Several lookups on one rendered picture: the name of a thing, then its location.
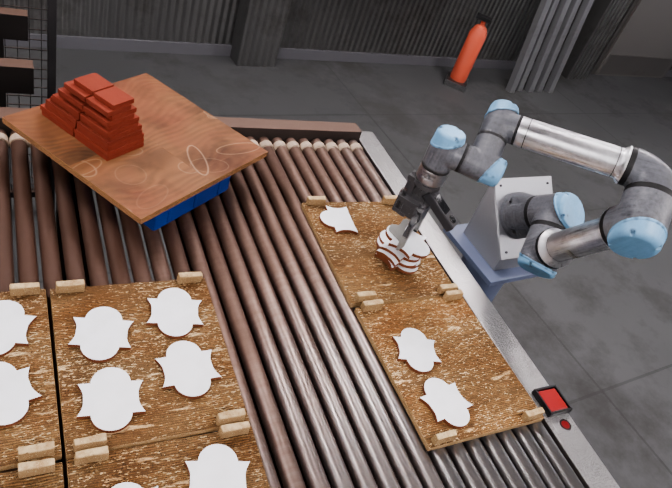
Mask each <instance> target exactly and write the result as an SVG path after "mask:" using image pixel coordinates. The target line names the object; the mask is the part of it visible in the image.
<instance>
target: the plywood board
mask: <svg viewBox="0 0 672 488"><path fill-rule="evenodd" d="M112 84H113V85H114V86H116V87H118V88H119V89H121V90H122V91H124V92H125V93H127V94H128V95H130V96H131V97H133V98H134V103H132V105H133V106H135V107H136V108H137V110H136V112H135V114H136V115H138V116H139V121H138V122H139V123H140V124H142V132H143V133H144V137H143V138H144V146H143V147H140V148H138V149H136V150H133V151H131V152H128V153H126V154H124V155H121V156H119V157H116V158H114V159H111V160H109V161H106V160H105V159H103V158H102V157H100V156H99V155H98V154H96V153H95V152H94V151H92V150H91V149H89V148H88V147H87V146H85V145H84V144H82V143H81V142H80V141H78V140H77V139H76V138H75V136H74V137H72V136H71V135H70V134H68V133H67V132H66V131H64V130H63V129H61V128H60V127H59V126H57V125H56V124H55V123H53V122H52V121H50V120H49V119H48V118H46V117H45V116H43V115H42V110H41V109H40V106H37V107H33V108H30V109H27V110H23V111H20V112H17V113H14V114H10V115H7V116H4V117H2V122H3V123H4V124H5V125H6V126H8V127H9V128H10V129H12V130H13V131H14V132H16V133H17V134H19V135H20V136H21V137H23V138H24V139H25V140H27V141H28V142H29V143H31V144H32V145H33V146H35V147H36V148H37V149H39V150H40V151H41V152H43V153H44V154H46V155H47V156H48V157H50V158H51V159H52V160H54V161H55V162H56V163H58V164H59V165H60V166H62V167H63V168H64V169H66V170H67V171H69V172H70V173H71V174H73V175H74V176H75V177H77V178H78V179H79V180H81V181H82V182H83V183H85V184H86V185H87V186H89V187H90V188H91V189H93V190H94V191H96V192H97V193H98V194H100V195H101V196H102V197H104V198H105V199H106V200H108V201H109V202H110V203H112V204H113V205H114V206H116V207H117V208H119V209H120V210H121V211H123V212H124V213H125V214H127V215H128V216H129V217H131V218H132V219H133V220H135V221H136V222H137V223H139V224H140V225H141V224H143V223H144V222H146V221H148V220H150V219H152V218H154V217H156V216H157V215H159V214H161V213H163V212H165V211H167V210H168V209H170V208H172V207H174V206H176V205H178V204H180V203H181V202H183V201H185V200H187V199H189V198H191V197H192V196H194V195H196V194H198V193H200V192H202V191H204V190H205V189H207V188H209V187H211V186H213V185H215V184H217V183H218V182H220V181H222V180H224V179H226V178H228V177H229V176H231V175H233V174H235V173H237V172H239V171H241V170H242V169H244V168H246V167H248V166H250V165H252V164H253V163H255V162H257V161H259V160H261V159H263V158H265V157H266V156H267V153H268V151H266V150H265V149H263V148H261V147H260V146H258V145H257V144H255V143H254V142H252V141H251V140H249V139H248V138H246V137H245V136H243V135H241V134H240V133H238V132H237V131H235V130H234V129H232V128H231V127H229V126H228V125H226V124H225V123H223V122H221V121H220V120H218V119H217V118H215V117H214V116H212V115H211V114H209V113H208V112H206V111H204V110H203V109H201V108H200V107H198V106H197V105H195V104H194V103H192V102H191V101H189V100H188V99H186V98H184V97H183V96H181V95H180V94H178V93H177V92H175V91H174V90H172V89H171V88H169V87H168V86H166V85H164V84H163V83H161V82H160V81H158V80H157V79H155V78H154V77H152V76H151V75H149V74H147V73H144V74H141V75H138V76H135V77H131V78H128V79H125V80H122V81H118V82H115V83H112Z"/></svg>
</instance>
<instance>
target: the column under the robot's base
mask: <svg viewBox="0 0 672 488"><path fill-rule="evenodd" d="M467 225H468V224H460V225H456V226H455V227H454V229H453V230H451V231H448V232H446V231H445V229H443V231H444V232H445V234H446V235H447V236H448V237H449V239H450V240H451V241H452V242H453V243H454V245H455V246H456V247H457V248H458V250H459V251H460V252H461V253H462V255H463V256H462V258H461V260H462V261H463V263H464V264H465V266H466V267H467V269H468V270H469V271H470V273H471V274H472V276H473V277H474V279H475V280H476V282H477V283H478V284H479V286H480V287H481V289H482V290H483V292H484V293H485V294H486V296H487V297H488V299H489V300H490V302H492V301H493V299H494V298H495V296H496V295H497V293H498V292H499V290H500V289H501V287H502V286H503V284H504V283H509V282H514V281H519V280H523V279H528V278H533V277H538V276H536V275H534V274H532V273H530V272H528V271H526V270H524V269H523V268H521V267H514V268H507V269H500V270H493V269H492V268H491V267H490V266H489V264H488V263H487V262H486V261H485V259H484V258H483V257H482V256H481V254H480V253H479V252H478V250H477V249H476V248H475V247H474V245H473V244H472V243H471V242H470V240H469V239H468V238H467V237H466V235H465V234H464V233H463V232H464V230H465V228H466V227H467Z"/></svg>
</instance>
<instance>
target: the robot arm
mask: <svg viewBox="0 0 672 488"><path fill-rule="evenodd" d="M465 140H466V136H465V134H464V132H463V131H462V130H459V128H457V127H455V126H452V125H442V126H440V127H439V128H438V129H437V130H436V132H435V134H434V136H433V138H432V139H431V141H430V144H429V146H428V149H427V151H426V153H425V155H424V157H423V160H422V162H421V164H420V166H419V168H418V170H417V171H416V170H415V169H414V170H413V171H412V172H411V173H410V174H409V175H408V177H407V179H408V181H407V183H406V185H405V187H403V188H404V189H403V188H402V189H403V190H402V189H401V190H400V191H401V192H399V194H398V196H397V198H396V201H395V203H394V205H393V207H392V210H393V211H395V212H397V214H399V215H400V216H402V217H404V216H406V217H407V218H408V219H403V220H402V222H401V223H400V224H399V225H396V224H392V225H390V227H389V231H390V232H391V233H392V235H393V236H394V237H395V238H396V239H397V240H398V241H399V243H398V245H397V247H396V250H397V251H398V250H400V249H401V248H403V247H404V246H405V244H406V242H407V240H408V239H409V237H410V235H411V233H412V232H413V231H414V232H417V231H418V230H419V228H420V226H421V224H422V222H423V220H424V219H425V217H426V215H427V213H428V211H429V209H430V208H431V210H432V211H433V213H434V214H435V216H436V217H437V219H438V220H439V222H440V223H441V225H442V226H443V228H444V229H445V231H446V232H448V231H451V230H453V229H454V227H455V226H456V225H457V224H458V220H457V219H456V217H455V216H454V214H453V212H452V211H451V209H450V208H449V206H448V205H447V203H446V202H445V200H444V199H443V197H442V196H441V194H440V193H439V190H440V188H441V186H442V185H443V184H444V182H445V180H446V178H447V176H448V174H449V172H450V170H453V171H455V172H457V173H460V174H462V175H464V176H466V177H469V178H471V179H473V180H475V181H477V182H478V183H479V182H480V183H483V184H485V185H488V186H491V187H494V186H496V185H497V184H498V183H499V181H500V180H501V178H502V176H503V174H504V172H505V169H506V166H507V161H506V160H504V159H503V158H502V157H501V156H502V153H503V151H504V148H505V146H506V143H508V144H511V145H514V146H517V147H520V148H523V149H527V150H530V151H533V152H536V153H539V154H542V155H545V156H548V157H551V158H554V159H557V160H560V161H563V162H566V163H569V164H572V165H575V166H578V167H581V168H584V169H587V170H590V171H593V172H596V173H599V174H602V175H606V176H609V177H612V178H613V180H614V182H615V183H616V184H619V185H622V186H624V187H625V188H624V191H623V194H622V197H621V200H620V203H619V204H618V205H616V206H613V207H610V208H608V209H607V210H605V211H604V212H603V213H602V215H601V217H600V218H597V219H594V220H591V221H588V222H585V223H584V218H585V213H584V208H583V205H582V203H581V201H580V200H579V198H578V197H577V196H576V195H574V194H572V193H569V192H564V193H562V192H557V193H553V194H544V195H536V196H534V195H531V194H528V193H524V192H514V193H511V194H509V195H507V196H506V197H505V199H504V200H503V202H502V204H501V208H500V221H501V225H502V227H503V229H504V231H505V232H506V233H507V234H508V235H509V236H510V237H512V238H516V239H521V238H526V239H525V241H524V244H523V246H522V249H521V252H519V257H518V264H519V266H520V267H521V268H523V269H524V270H526V271H528V272H530V273H532V274H534V275H536V276H539V277H542V278H547V279H552V278H554V277H555V275H556V274H557V270H558V268H562V267H565V266H566V265H568V264H569V263H570V262H571V261H572V259H576V258H580V257H584V256H588V255H592V254H596V253H600V252H604V251H608V250H612V251H613V252H615V253H616V254H618V255H620V256H623V257H627V258H632V259H633V258H637V259H646V258H650V257H653V256H655V255H657V254H658V253H659V252H660V251H661V249H662V247H663V244H664V243H665V241H666V239H667V232H668V229H669V225H670V222H671V219H672V170H671V169H670V167H669V166H668V165H667V164H666V163H664V162H663V161H662V160H661V159H660V158H658V157H657V156H655V155H653V154H652V153H650V152H648V151H646V150H644V149H641V148H638V147H635V146H629V147H626V148H623V147H620V146H617V145H614V144H610V143H607V142H604V141H601V140H598V139H594V138H591V137H588V136H585V135H582V134H579V133H575V132H572V131H569V130H566V129H563V128H560V127H556V126H553V125H550V124H547V123H544V122H540V121H537V120H534V119H531V118H528V117H525V116H521V115H519V108H518V107H517V105H516V104H513V103H512V102H511V101H508V100H504V99H500V100H496V101H494V102H493V103H492V104H491V105H490V107H489V109H488V111H487V113H486V114H485V117H484V121H483V123H482V125H481V128H480V130H479V132H478V135H477V137H476V139H475V141H474V144H473V146H472V145H470V144H468V143H465ZM408 223H409V224H408ZM407 225H408V226H407ZM406 227H407V228H406ZM405 229H406V230H405Z"/></svg>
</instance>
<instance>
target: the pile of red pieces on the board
mask: <svg viewBox="0 0 672 488"><path fill-rule="evenodd" d="M132 103H134V98H133V97H131V96H130V95H128V94H127V93H125V92H124V91H122V90H121V89H119V88H118V87H116V86H114V85H113V84H112V83H110V82H109V81H107V80H106V79H104V78H103V77H101V76H100V75H98V74H97V73H92V74H88V75H85V76H81V77H78V78H75V79H74V80H71V81H68V82H64V87H62V88H58V93H55V94H52V96H51V97H50V98H49V99H46V103H45V104H41V105H40V109H41V110H42V115H43V116H45V117H46V118H48V119H49V120H50V121H52V122H53V123H55V124H56V125H57V126H59V127H60V128H61V129H63V130H64V131H66V132H67V133H68V134H70V135H71V136H72V137H74V136H75V138H76V139H77V140H78V141H80V142H81V143H82V144H84V145H85V146H87V147H88V148H89V149H91V150H92V151H94V152H95V153H96V154H98V155H99V156H100V157H102V158H103V159H105V160H106V161H109V160H111V159H114V158H116V157H119V156H121V155H124V154H126V153H128V152H131V151H133V150H136V149H138V148H140V147H143V146H144V138H143V137H144V133H143V132H142V124H140V123H139V122H138V121H139V116H138V115H136V114H135V112H136V110H137V108H136V107H135V106H133V105H132Z"/></svg>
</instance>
